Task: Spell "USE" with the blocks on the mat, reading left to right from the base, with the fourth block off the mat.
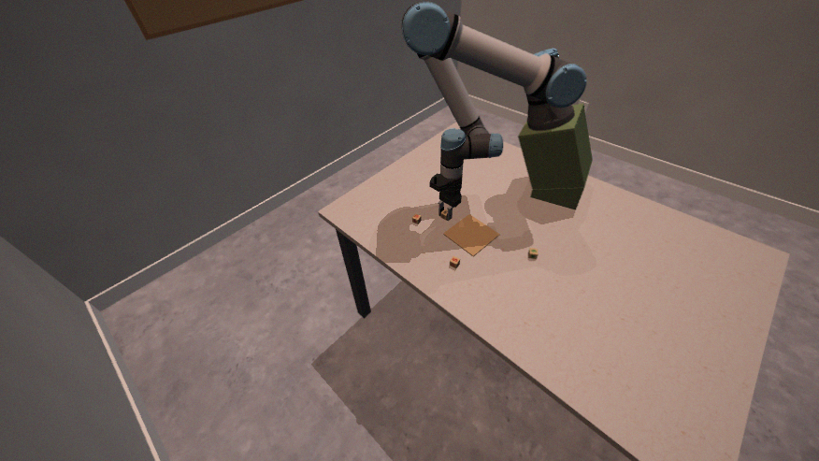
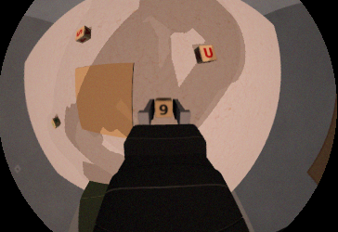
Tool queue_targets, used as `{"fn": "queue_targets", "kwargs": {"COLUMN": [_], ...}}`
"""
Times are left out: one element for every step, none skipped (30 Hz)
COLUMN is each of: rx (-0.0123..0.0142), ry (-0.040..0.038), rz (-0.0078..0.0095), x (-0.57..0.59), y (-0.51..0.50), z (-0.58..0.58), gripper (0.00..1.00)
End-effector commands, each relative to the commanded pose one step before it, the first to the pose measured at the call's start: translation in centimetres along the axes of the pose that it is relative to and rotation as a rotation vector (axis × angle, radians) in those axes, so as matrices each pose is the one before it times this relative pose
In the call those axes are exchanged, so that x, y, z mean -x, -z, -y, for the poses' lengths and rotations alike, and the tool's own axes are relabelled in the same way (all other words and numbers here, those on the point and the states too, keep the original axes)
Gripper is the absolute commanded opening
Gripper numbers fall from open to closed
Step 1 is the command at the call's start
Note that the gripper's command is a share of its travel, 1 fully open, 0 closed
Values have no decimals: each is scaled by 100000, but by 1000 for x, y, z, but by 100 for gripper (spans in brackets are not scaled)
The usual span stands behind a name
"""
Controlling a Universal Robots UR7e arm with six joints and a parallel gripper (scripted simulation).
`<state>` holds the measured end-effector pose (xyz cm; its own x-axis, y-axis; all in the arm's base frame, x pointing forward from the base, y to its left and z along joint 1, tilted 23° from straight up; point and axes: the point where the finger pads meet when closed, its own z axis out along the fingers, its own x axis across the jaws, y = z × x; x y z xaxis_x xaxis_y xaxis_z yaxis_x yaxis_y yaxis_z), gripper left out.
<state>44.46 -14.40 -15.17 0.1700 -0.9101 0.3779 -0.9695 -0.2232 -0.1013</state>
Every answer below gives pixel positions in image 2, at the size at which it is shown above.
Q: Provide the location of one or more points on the tan block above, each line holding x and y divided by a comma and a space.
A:
56, 122
83, 34
163, 107
205, 53

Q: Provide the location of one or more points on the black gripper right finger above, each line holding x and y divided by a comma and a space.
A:
181, 115

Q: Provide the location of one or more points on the tan square mat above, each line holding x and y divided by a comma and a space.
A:
104, 97

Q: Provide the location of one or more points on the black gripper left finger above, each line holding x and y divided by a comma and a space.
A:
145, 116

